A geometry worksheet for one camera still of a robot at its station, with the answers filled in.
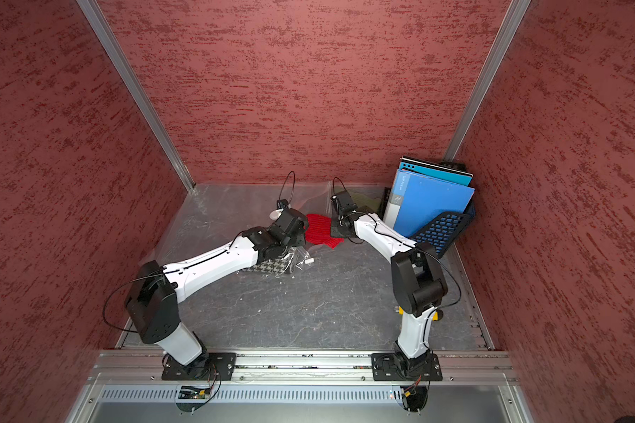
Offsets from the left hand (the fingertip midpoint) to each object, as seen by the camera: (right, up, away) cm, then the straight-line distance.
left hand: (296, 235), depth 85 cm
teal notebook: (+47, +21, 0) cm, 51 cm away
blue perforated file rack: (+49, 0, +2) cm, 49 cm away
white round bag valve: (-11, +7, +22) cm, 25 cm away
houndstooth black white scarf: (-8, -11, +2) cm, 14 cm away
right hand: (+15, 0, +9) cm, 18 cm away
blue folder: (+41, +11, +2) cm, 42 cm away
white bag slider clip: (+5, -8, -2) cm, 10 cm away
